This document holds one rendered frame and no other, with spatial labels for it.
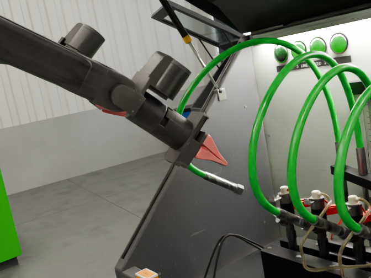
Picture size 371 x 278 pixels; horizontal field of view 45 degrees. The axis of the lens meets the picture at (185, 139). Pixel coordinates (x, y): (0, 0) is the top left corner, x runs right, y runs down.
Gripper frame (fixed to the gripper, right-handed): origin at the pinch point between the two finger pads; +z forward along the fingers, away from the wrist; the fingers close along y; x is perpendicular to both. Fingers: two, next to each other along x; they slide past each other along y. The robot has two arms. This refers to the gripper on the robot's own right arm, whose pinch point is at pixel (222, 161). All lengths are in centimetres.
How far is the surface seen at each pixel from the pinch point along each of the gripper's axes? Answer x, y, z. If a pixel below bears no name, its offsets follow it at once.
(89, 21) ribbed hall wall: 672, 153, -12
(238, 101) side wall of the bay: 40.3, 21.9, 13.9
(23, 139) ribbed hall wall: 649, -61, 2
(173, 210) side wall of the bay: 32.5, -13.3, 10.6
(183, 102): 14.0, 7.7, -8.0
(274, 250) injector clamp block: 6.3, -8.7, 24.0
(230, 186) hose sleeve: 13.0, -1.9, 10.9
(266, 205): -7.2, -2.9, 8.1
